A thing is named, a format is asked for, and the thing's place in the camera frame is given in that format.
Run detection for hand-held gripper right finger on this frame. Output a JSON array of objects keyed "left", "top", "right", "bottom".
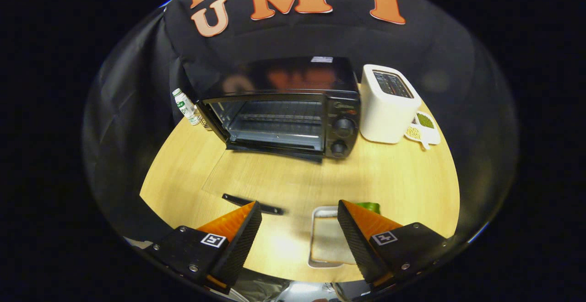
[{"left": 337, "top": 200, "right": 453, "bottom": 290}]

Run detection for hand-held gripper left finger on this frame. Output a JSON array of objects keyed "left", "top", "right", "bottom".
[{"left": 146, "top": 201, "right": 263, "bottom": 293}]

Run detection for lettuce sandwich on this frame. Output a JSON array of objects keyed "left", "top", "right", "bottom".
[{"left": 312, "top": 201, "right": 381, "bottom": 264}]

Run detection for black toaster oven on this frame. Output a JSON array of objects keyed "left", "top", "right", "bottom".
[{"left": 195, "top": 56, "right": 362, "bottom": 216}]

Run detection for white pop-up toaster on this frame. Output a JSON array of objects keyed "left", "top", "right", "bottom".
[{"left": 359, "top": 64, "right": 422, "bottom": 145}]

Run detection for white rectangular tray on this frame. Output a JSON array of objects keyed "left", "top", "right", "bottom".
[{"left": 308, "top": 206, "right": 363, "bottom": 269}]

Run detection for white divided dish with beans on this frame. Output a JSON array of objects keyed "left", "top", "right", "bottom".
[{"left": 404, "top": 111, "right": 441, "bottom": 151}]

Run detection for small white bottle green label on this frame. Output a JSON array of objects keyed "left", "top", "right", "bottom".
[{"left": 172, "top": 88, "right": 204, "bottom": 126}]

